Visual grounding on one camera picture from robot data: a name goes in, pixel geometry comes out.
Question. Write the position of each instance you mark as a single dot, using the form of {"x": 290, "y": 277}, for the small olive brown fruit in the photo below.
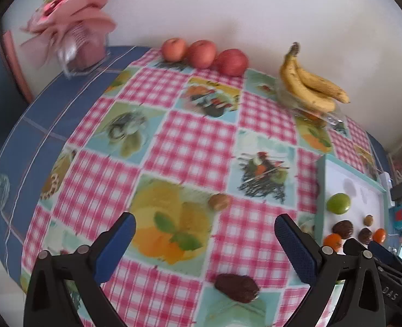
{"x": 219, "y": 202}
{"x": 368, "y": 220}

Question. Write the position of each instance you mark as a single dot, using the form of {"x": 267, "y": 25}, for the orange mandarin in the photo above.
{"x": 379, "y": 235}
{"x": 333, "y": 242}

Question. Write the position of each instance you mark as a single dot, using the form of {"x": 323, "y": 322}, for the white charger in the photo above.
{"x": 384, "y": 180}

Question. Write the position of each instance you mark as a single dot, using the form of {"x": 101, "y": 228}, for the clear plastic container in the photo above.
{"x": 326, "y": 117}

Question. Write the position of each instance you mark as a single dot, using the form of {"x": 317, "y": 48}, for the square glass vase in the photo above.
{"x": 88, "y": 54}

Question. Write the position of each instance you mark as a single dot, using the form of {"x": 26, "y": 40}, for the yellow banana bunch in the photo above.
{"x": 301, "y": 85}

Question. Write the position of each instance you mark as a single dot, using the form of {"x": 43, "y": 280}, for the dark brown fruit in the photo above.
{"x": 342, "y": 229}
{"x": 236, "y": 288}
{"x": 365, "y": 235}

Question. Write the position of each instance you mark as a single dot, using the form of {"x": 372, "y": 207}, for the white tray with teal rim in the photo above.
{"x": 357, "y": 184}

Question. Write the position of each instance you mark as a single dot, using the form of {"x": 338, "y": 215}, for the pink flower bouquet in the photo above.
{"x": 75, "y": 17}

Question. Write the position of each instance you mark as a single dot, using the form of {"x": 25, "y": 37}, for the pink checked printed tablecloth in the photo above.
{"x": 201, "y": 136}

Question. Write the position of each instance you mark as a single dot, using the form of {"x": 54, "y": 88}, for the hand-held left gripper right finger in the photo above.
{"x": 296, "y": 252}

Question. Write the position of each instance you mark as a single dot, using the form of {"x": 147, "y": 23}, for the green round fruit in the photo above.
{"x": 338, "y": 203}

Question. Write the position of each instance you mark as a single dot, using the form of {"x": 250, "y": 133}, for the red apple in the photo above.
{"x": 201, "y": 53}
{"x": 174, "y": 49}
{"x": 232, "y": 62}

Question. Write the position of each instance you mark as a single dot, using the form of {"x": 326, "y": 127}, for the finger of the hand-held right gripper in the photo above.
{"x": 393, "y": 294}
{"x": 379, "y": 250}

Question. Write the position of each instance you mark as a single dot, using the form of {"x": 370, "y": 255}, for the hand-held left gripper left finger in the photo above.
{"x": 117, "y": 248}

